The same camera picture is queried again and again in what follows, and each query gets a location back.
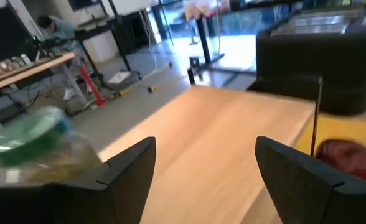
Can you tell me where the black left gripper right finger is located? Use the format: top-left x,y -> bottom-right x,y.
255,136 -> 366,224

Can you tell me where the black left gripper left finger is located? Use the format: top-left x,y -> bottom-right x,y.
0,136 -> 157,224

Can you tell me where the yellow cloth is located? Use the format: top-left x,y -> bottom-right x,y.
294,114 -> 366,156

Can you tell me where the red pole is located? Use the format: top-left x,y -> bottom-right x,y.
78,63 -> 106,108

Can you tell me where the black toaster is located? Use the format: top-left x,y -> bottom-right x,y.
246,29 -> 366,116

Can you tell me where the wooden background table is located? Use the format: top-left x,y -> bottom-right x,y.
0,51 -> 77,96

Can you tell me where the person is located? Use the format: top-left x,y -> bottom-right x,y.
35,14 -> 89,102

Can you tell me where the black background desk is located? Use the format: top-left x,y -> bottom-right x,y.
73,14 -> 143,91

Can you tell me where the black background screen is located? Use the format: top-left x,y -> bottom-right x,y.
0,6 -> 34,63

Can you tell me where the black floor stand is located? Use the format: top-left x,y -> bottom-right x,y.
185,15 -> 226,75

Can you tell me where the yellow floor cord black plug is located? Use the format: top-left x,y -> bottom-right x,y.
117,60 -> 185,97

